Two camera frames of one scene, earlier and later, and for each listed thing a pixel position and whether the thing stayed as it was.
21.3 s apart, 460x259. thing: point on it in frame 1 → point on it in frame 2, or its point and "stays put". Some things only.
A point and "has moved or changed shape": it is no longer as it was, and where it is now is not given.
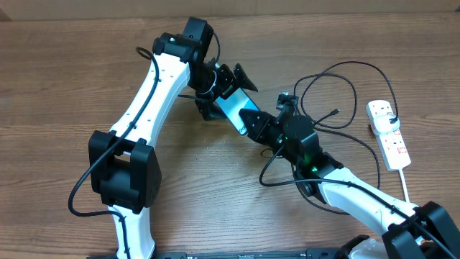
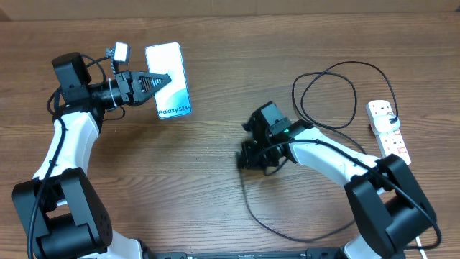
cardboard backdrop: x=21 y=9 stays put
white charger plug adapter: x=383 y=125 stays put
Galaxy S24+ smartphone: x=233 y=104 has moved or changed shape
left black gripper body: x=225 y=84 → x=125 y=85
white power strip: x=391 y=144 stays put
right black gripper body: x=271 y=134 → x=257 y=157
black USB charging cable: x=318 y=122 → x=279 y=234
